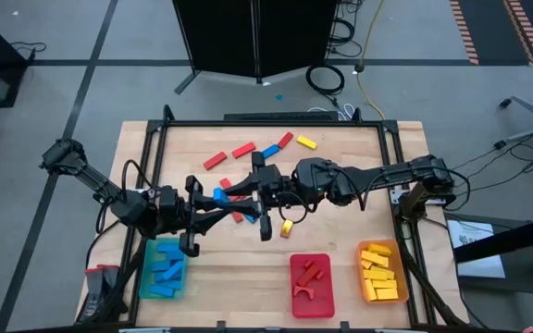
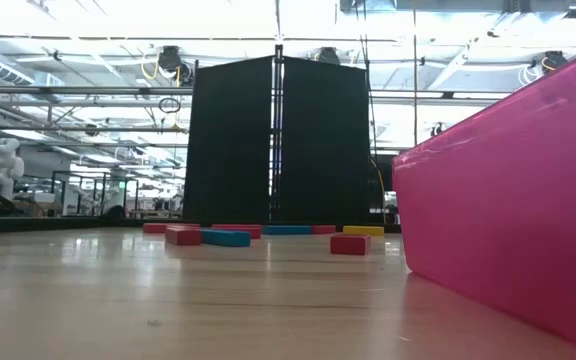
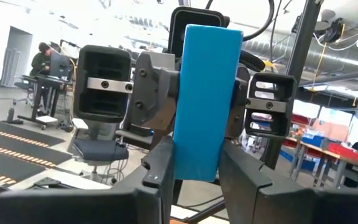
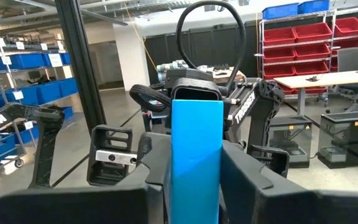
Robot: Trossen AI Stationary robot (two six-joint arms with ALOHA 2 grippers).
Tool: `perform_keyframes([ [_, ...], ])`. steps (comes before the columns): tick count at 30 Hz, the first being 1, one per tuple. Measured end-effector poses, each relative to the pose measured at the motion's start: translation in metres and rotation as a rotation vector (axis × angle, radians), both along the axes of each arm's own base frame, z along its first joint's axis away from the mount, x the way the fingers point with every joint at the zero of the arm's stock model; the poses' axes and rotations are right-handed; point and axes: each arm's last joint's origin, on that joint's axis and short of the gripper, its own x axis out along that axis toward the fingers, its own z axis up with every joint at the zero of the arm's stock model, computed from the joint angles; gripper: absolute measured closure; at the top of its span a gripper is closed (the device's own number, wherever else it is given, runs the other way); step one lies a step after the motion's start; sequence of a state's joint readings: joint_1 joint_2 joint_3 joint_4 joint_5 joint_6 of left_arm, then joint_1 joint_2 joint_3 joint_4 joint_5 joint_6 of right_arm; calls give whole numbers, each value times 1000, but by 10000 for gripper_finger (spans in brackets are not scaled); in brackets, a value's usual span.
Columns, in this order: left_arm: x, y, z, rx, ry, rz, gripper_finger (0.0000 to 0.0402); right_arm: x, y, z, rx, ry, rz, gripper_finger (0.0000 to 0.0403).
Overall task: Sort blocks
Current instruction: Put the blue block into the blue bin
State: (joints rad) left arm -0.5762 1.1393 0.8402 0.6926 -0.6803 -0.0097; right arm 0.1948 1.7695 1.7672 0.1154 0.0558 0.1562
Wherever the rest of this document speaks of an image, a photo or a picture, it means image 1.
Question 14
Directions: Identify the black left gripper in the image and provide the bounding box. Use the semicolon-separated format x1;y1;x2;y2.
157;174;261;258

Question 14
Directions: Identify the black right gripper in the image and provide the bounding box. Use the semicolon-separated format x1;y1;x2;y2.
223;151;293;242

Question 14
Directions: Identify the green translucent plastic bin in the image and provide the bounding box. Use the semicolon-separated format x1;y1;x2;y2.
138;237;190;301

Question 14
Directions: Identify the black flat bar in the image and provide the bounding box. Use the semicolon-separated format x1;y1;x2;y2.
223;110;341;123

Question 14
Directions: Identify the red translucent plastic bin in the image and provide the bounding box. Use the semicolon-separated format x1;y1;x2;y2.
289;253;336;320

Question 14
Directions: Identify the red and black tool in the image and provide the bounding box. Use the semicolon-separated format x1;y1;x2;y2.
79;264;130;325

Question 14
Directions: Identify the black folding partition screen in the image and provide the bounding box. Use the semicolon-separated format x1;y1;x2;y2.
172;0;340;79

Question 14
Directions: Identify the orange translucent plastic bin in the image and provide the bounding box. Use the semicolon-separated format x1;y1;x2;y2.
355;239;410;305

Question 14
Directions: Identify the white paper sheet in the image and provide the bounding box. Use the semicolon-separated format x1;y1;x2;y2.
446;219;507;280

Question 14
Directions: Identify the black side stand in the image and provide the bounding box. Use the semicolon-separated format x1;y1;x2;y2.
452;212;533;333

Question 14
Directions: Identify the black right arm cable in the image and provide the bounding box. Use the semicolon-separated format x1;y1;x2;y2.
277;189;322;227

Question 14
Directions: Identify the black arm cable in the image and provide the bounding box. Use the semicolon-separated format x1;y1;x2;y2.
277;189;322;227
120;159;156;198

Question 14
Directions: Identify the black aluminium table frame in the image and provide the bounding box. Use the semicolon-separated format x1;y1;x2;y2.
74;105;469;330

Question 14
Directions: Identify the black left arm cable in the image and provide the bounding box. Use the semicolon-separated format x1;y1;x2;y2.
120;159;156;198

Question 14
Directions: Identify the white cable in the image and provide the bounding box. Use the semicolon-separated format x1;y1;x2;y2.
306;104;356;122

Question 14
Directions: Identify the coiled black cable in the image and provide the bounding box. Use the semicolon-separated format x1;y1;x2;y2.
304;63;345;96

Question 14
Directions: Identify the yellow power cable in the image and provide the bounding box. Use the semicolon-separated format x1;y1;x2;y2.
355;0;387;121

